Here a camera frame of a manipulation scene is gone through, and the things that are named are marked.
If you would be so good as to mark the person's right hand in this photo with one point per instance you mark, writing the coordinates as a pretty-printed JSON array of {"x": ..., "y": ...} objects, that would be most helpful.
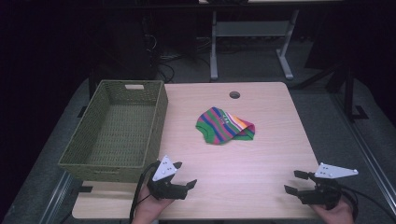
[{"x": 337, "y": 216}]

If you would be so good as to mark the dark computer tower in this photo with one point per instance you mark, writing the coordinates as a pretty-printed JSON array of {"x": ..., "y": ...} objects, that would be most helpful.
[{"x": 124, "y": 46}]

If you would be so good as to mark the green woven basket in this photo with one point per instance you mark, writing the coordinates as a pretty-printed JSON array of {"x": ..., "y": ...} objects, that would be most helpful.
[{"x": 121, "y": 130}]

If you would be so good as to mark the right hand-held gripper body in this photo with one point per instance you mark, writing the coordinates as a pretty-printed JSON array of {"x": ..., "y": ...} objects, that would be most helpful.
[{"x": 320, "y": 194}]

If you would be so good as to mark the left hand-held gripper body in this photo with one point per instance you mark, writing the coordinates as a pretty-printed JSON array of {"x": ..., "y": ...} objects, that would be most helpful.
[{"x": 165, "y": 186}]

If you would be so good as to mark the black metal stand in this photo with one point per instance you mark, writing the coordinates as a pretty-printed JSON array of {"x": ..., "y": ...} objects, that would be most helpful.
[{"x": 348, "y": 93}]

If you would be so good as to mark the aluminium rail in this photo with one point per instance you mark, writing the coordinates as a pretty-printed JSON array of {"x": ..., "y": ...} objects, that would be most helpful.
[
  {"x": 56, "y": 199},
  {"x": 367, "y": 155}
]

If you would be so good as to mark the person's left hand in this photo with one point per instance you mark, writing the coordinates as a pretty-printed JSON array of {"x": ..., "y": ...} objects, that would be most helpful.
[{"x": 148, "y": 208}]

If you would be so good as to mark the grey metal desk frame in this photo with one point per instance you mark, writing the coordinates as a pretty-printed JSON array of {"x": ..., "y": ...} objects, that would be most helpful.
[{"x": 252, "y": 29}]

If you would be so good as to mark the striped colourful sock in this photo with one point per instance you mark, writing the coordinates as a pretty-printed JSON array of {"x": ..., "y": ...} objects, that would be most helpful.
[{"x": 219, "y": 129}]

